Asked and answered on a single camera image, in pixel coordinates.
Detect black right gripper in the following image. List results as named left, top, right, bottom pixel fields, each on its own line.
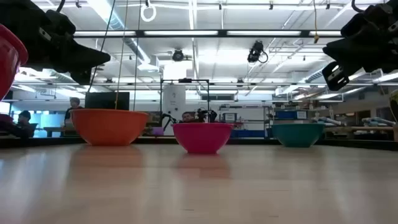
left=322, top=2, right=398, bottom=91

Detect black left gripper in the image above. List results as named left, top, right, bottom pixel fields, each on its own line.
left=18, top=0, right=111, bottom=85

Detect orange plastic bowl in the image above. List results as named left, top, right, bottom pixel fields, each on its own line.
left=70, top=108, right=149, bottom=147

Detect teal plastic bowl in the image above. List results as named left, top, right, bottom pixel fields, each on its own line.
left=271, top=123, right=325, bottom=148

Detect pink plastic bowl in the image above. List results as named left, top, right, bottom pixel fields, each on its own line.
left=172, top=122, right=234, bottom=155

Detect nested rainbow bowls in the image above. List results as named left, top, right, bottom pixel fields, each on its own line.
left=0, top=23, right=29, bottom=102

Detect black monitor screen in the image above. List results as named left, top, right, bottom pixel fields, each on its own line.
left=85, top=91, right=131, bottom=111

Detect person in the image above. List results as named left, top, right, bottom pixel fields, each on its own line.
left=63, top=96, right=85, bottom=128
left=7, top=110, right=39, bottom=138
left=181, top=111, right=196, bottom=124

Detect blue storage bin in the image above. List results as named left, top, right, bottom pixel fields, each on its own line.
left=274, top=110, right=308, bottom=121

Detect white pillar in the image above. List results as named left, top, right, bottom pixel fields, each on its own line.
left=162, top=85, right=187, bottom=136

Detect black bar with light strips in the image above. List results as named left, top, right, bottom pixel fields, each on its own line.
left=73, top=29, right=343, bottom=39

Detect black hanging cable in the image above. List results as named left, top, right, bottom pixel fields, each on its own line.
left=88, top=0, right=117, bottom=93

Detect thin yellow hanging cord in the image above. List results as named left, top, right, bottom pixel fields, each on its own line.
left=114, top=0, right=129, bottom=110

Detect yellow hanging cable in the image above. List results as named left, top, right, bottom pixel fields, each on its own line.
left=312, top=0, right=320, bottom=44

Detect white hanging ring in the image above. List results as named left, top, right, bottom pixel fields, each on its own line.
left=140, top=2, right=157, bottom=23

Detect black hanging camera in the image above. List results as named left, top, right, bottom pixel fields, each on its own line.
left=247, top=40, right=269, bottom=65

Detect black aluminium table frame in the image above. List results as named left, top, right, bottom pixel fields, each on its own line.
left=0, top=136, right=398, bottom=152

